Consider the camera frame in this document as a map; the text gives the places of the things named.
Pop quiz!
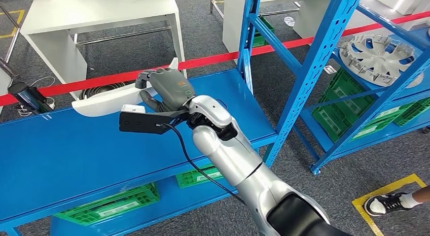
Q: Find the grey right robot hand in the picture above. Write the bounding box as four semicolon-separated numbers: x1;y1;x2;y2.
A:
135;68;196;113

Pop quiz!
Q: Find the yellow floor tape square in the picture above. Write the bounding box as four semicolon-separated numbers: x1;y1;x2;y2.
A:
351;173;427;236

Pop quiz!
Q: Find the person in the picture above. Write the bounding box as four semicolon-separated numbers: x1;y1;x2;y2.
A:
363;184;430;217

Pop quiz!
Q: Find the red barrier belt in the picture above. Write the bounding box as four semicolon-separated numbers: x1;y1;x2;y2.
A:
0;11;430;107

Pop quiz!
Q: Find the grey wheel cover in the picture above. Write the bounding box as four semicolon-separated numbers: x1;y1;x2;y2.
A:
338;34;424;89

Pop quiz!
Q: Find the blue metal shelf rack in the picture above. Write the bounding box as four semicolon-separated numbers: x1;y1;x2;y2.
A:
0;0;279;236

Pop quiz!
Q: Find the white cabinet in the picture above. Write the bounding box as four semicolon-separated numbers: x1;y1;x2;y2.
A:
0;69;11;112

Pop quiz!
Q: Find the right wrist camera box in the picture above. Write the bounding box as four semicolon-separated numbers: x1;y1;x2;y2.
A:
118;104;189;135

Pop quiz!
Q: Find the grey metal frame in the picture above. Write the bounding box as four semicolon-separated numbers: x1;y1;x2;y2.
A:
0;2;21;78

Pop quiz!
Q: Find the black camera cable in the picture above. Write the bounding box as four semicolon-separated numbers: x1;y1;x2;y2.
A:
160;122;247;206

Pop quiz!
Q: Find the black barrier post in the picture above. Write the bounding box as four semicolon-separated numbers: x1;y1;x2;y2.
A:
7;80;54;115

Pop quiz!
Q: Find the blue rack with wheel covers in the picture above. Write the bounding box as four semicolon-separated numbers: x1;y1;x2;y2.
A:
262;0;430;175

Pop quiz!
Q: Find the black round ribbed base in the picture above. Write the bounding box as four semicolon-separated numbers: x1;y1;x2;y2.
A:
78;81;131;100

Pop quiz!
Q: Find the white plastic car part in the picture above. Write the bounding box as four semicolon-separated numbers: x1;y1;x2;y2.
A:
71;57;180;117

